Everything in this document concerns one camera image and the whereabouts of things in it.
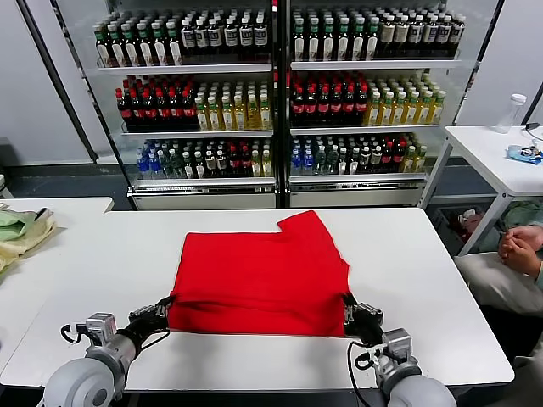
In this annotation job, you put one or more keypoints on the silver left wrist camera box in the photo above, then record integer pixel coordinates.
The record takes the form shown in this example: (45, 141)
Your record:
(102, 324)

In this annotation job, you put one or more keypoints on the person's left hand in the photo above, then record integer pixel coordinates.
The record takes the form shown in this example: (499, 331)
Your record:
(522, 258)

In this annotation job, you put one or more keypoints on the yellow juice bottle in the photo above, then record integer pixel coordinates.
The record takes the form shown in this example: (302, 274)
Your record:
(240, 116)
(201, 116)
(255, 165)
(425, 111)
(400, 112)
(265, 115)
(438, 110)
(253, 115)
(267, 165)
(409, 161)
(227, 116)
(412, 112)
(387, 112)
(215, 116)
(374, 112)
(420, 160)

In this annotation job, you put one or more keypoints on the green-cap dark tea bottle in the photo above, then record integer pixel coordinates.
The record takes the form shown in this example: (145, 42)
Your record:
(328, 42)
(343, 42)
(145, 51)
(372, 42)
(314, 42)
(102, 51)
(130, 51)
(175, 48)
(300, 42)
(358, 42)
(115, 51)
(160, 50)

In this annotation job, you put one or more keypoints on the red T-shirt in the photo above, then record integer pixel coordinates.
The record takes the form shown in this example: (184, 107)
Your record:
(254, 280)

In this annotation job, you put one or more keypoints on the red-cap cola bottle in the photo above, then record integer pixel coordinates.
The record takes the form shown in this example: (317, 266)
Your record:
(149, 112)
(162, 112)
(245, 163)
(337, 108)
(349, 108)
(299, 108)
(188, 111)
(123, 112)
(324, 108)
(233, 163)
(399, 157)
(361, 108)
(311, 108)
(387, 159)
(136, 112)
(175, 112)

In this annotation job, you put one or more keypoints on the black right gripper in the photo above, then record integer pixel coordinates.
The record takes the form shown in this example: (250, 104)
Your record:
(367, 324)

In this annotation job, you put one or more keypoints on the clear bottle white cap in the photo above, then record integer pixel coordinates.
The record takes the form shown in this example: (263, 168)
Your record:
(509, 114)

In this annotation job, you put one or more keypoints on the seated person beige clothing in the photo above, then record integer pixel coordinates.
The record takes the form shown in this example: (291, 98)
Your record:
(496, 284)

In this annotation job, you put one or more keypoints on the blue plastic packet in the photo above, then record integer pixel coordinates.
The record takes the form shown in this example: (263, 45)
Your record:
(519, 156)

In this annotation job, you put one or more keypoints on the pale green clothes pile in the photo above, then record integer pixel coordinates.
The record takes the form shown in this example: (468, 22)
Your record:
(524, 212)

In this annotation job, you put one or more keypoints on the glass drink display cooler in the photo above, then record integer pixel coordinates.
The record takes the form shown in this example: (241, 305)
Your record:
(203, 193)
(356, 193)

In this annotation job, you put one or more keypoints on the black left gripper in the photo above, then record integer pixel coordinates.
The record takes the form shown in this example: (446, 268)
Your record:
(148, 322)

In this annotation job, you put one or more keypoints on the pink clothes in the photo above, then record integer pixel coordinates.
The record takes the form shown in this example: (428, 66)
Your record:
(471, 229)

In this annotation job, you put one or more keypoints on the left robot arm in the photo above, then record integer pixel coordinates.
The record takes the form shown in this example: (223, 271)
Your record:
(85, 381)

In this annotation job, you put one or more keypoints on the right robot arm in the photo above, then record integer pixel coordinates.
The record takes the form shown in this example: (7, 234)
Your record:
(415, 390)

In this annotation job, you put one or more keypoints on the pale green cloth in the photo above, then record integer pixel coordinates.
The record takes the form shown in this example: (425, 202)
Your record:
(12, 226)

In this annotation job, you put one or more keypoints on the clear green-tint water bottle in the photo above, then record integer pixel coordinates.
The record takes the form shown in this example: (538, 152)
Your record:
(165, 165)
(320, 161)
(176, 165)
(332, 161)

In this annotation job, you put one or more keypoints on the white metal-frame side table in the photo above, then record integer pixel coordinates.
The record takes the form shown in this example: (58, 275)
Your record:
(479, 148)

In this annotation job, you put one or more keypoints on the person's right hand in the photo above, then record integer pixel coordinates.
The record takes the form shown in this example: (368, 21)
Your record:
(526, 236)

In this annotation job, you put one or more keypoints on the white adjoining table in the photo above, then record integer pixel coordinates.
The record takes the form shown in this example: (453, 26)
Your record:
(80, 204)

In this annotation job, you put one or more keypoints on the small dark drink bottle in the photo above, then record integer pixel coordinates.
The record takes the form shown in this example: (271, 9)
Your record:
(353, 163)
(211, 163)
(376, 160)
(188, 167)
(343, 163)
(199, 167)
(221, 163)
(365, 161)

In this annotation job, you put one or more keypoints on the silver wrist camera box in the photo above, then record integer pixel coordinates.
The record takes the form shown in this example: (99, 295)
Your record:
(399, 341)
(102, 324)

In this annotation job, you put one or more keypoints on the white-label black drink bottle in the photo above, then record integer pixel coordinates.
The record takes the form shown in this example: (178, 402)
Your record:
(231, 37)
(246, 37)
(401, 34)
(260, 37)
(458, 31)
(188, 38)
(387, 34)
(216, 38)
(431, 33)
(444, 33)
(202, 38)
(416, 33)

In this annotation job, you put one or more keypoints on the pale yellow cloth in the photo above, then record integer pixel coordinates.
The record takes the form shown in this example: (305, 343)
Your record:
(25, 246)

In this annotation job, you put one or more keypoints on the dark metal wall pole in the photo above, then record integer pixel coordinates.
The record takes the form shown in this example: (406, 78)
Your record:
(58, 80)

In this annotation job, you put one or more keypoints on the blue-label water bottle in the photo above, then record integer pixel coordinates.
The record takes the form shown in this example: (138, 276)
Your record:
(308, 163)
(142, 167)
(296, 163)
(154, 167)

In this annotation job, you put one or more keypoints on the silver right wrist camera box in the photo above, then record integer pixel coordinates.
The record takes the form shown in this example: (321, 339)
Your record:
(399, 341)

